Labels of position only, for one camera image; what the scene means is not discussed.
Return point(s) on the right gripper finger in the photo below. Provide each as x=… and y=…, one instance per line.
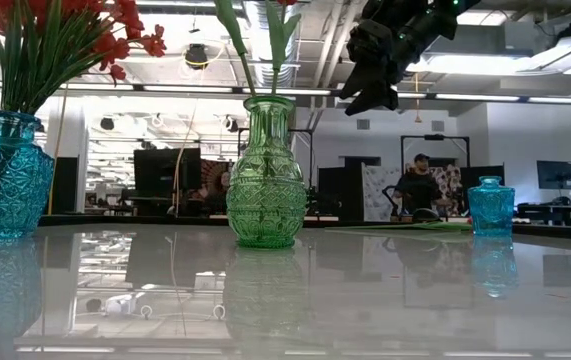
x=357, y=86
x=377, y=100

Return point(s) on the red blossom spray long leaves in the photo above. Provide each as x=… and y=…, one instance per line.
x=152, y=45

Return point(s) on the small red blossom bunch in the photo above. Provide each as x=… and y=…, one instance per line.
x=125, y=15

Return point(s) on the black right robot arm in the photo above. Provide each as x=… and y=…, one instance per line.
x=430, y=25

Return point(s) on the green glass vase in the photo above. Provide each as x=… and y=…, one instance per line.
x=265, y=200

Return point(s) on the small blue glass vase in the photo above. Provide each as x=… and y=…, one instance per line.
x=491, y=210

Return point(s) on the large blue glass vase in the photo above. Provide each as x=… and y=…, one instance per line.
x=10, y=190

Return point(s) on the green flower stems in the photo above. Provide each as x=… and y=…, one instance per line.
x=290, y=70

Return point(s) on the white patterned panel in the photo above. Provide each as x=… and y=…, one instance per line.
x=377, y=192

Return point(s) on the bar with light strips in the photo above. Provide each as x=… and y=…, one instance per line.
x=475, y=97

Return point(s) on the person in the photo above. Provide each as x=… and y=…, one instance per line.
x=417, y=190

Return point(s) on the wide black partition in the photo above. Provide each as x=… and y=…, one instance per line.
x=340, y=192

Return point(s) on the floral patterned panel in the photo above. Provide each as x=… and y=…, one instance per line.
x=450, y=182

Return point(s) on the black partition panel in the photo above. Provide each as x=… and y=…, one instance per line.
x=65, y=185
x=482, y=175

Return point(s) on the black ceiling lamp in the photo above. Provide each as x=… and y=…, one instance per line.
x=107, y=123
x=232, y=125
x=196, y=56

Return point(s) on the black desk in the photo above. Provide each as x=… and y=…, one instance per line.
x=550, y=210

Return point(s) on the black computer monitor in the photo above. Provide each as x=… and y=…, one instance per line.
x=167, y=172

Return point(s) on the grey wall vent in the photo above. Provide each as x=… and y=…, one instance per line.
x=363, y=124
x=437, y=125

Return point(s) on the black background rig frame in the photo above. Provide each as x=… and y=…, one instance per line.
x=435, y=136

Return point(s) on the patterned wall tapestry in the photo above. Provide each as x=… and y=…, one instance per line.
x=210, y=167

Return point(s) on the black wall monitor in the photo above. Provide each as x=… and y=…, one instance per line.
x=555, y=175

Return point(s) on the black aluminium table frame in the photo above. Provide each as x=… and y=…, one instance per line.
x=115, y=220

